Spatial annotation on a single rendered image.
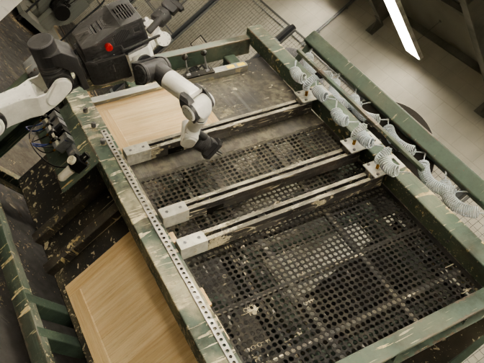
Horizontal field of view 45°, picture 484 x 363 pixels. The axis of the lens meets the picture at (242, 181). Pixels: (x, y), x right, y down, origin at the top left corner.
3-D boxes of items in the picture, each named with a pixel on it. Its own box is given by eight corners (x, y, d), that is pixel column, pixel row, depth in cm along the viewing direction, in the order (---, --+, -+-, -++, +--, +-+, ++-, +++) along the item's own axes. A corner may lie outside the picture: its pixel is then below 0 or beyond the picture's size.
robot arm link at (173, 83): (215, 89, 241) (178, 64, 251) (192, 105, 235) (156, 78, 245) (215, 109, 250) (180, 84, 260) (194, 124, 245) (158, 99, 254)
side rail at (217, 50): (78, 87, 334) (75, 71, 326) (244, 48, 376) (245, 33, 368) (81, 93, 330) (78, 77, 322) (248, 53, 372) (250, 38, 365)
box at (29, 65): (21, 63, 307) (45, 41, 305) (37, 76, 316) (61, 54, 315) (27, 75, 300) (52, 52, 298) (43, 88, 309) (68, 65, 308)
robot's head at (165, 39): (150, 36, 265) (167, 29, 267) (145, 36, 274) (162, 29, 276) (155, 50, 267) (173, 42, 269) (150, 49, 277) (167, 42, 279)
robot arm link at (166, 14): (166, -2, 309) (152, 14, 307) (165, -11, 299) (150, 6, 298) (184, 12, 308) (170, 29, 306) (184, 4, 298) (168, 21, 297)
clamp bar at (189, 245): (173, 246, 249) (173, 209, 232) (387, 168, 295) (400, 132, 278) (183, 263, 243) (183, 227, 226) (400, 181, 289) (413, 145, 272)
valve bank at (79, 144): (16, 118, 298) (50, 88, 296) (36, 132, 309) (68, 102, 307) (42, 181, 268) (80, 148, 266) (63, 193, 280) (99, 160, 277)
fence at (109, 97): (91, 103, 315) (90, 97, 312) (243, 65, 351) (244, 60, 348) (93, 109, 312) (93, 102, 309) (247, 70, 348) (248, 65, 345)
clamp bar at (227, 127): (122, 156, 287) (118, 118, 270) (318, 99, 332) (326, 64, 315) (129, 168, 281) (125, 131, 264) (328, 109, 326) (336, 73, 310)
